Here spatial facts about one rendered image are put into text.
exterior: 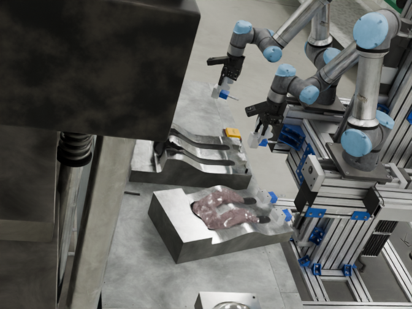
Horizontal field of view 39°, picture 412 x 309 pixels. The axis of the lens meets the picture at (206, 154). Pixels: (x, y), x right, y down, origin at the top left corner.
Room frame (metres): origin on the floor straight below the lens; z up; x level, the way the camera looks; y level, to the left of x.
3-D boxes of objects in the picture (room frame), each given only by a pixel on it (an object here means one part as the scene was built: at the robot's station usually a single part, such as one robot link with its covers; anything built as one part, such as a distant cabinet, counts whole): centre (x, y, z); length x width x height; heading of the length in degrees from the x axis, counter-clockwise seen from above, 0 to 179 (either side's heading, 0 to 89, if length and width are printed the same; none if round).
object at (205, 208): (1.71, -0.13, 0.90); 0.26 x 0.18 x 0.08; 128
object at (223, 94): (2.48, 0.00, 0.93); 0.13 x 0.05 x 0.05; 84
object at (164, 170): (2.00, 0.07, 0.87); 0.50 x 0.26 x 0.14; 111
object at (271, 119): (2.18, -0.21, 1.09); 0.09 x 0.08 x 0.12; 111
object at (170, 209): (1.70, -0.14, 0.85); 0.50 x 0.26 x 0.11; 128
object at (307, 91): (2.15, -0.30, 1.25); 0.11 x 0.11 x 0.08; 61
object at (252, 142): (2.19, -0.22, 0.93); 0.13 x 0.05 x 0.05; 111
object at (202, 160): (2.00, 0.05, 0.92); 0.35 x 0.16 x 0.09; 111
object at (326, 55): (2.57, -0.43, 1.20); 0.13 x 0.12 x 0.14; 27
